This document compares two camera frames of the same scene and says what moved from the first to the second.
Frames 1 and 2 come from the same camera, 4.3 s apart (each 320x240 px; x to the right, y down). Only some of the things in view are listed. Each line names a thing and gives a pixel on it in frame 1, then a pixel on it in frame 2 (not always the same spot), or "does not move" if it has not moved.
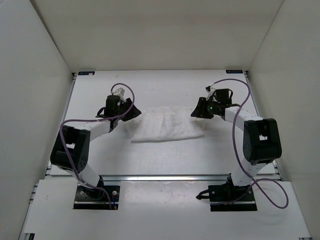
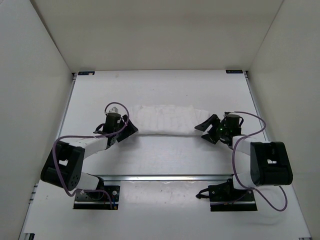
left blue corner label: (86, 73) does not move
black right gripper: (200, 111) to (213, 120)
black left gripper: (133, 113) to (129, 129)
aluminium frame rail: (208, 177) does not move
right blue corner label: (234, 71) does not move
